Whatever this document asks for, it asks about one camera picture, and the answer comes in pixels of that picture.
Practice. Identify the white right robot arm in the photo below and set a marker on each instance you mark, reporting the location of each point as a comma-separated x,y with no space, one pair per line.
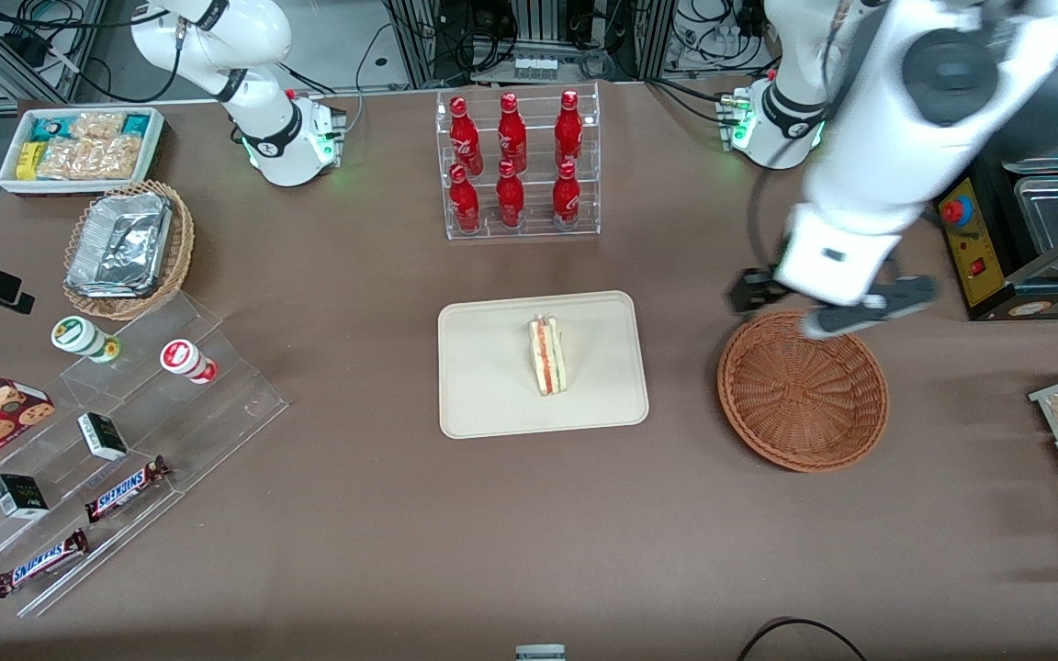
244,64

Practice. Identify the small black box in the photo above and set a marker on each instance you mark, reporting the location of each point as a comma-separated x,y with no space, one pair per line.
19,497
103,436

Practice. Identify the white rectangular snack bin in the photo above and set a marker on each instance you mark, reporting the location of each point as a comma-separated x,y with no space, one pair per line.
154,147

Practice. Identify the Snickers chocolate bar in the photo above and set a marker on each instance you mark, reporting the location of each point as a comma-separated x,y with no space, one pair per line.
125,491
38,565

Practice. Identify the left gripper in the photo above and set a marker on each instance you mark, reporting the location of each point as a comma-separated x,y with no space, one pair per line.
753,290

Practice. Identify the triangular sandwich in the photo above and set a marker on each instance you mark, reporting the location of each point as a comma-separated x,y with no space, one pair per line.
547,358

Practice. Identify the white power strip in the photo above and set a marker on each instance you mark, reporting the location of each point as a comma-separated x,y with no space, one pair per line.
535,67

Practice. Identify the red lidded white cup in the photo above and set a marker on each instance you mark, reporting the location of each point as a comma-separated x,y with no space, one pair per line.
185,359

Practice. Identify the red cola bottle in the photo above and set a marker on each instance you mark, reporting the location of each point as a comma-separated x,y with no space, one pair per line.
512,133
566,195
465,202
568,128
510,197
464,136

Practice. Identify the oval light wicker basket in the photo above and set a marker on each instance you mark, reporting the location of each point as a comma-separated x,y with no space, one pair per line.
182,248

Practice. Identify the black sealing machine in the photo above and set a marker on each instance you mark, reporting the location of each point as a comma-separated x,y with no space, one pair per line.
997,275

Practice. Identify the clear acrylic bottle rack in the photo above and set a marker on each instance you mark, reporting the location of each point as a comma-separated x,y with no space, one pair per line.
536,225

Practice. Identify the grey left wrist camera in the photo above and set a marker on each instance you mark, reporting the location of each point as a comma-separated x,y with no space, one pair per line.
860,317

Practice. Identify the teal snack packet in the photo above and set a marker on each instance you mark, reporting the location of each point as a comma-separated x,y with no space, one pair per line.
47,127
136,124

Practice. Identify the green lidded white cup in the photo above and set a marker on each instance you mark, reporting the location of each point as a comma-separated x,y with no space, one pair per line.
79,337

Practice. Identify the silver foil tray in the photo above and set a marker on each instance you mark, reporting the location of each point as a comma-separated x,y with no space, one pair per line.
120,243

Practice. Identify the small grey box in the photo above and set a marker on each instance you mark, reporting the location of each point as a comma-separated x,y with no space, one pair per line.
540,653

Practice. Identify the clear bag of crackers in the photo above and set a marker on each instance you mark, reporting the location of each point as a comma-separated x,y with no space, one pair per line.
88,159
97,124

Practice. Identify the round brown wicker basket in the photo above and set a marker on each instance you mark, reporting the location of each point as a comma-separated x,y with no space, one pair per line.
800,404

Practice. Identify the yellow snack packet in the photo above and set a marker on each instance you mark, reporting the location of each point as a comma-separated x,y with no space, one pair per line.
30,159

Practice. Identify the clear acrylic stepped stand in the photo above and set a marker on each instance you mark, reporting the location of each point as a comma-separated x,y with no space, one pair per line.
217,404

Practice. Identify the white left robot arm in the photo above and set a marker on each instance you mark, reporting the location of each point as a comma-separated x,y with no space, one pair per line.
869,156

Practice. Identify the beige rectangular tray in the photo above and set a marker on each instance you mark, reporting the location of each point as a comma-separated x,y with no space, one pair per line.
483,367

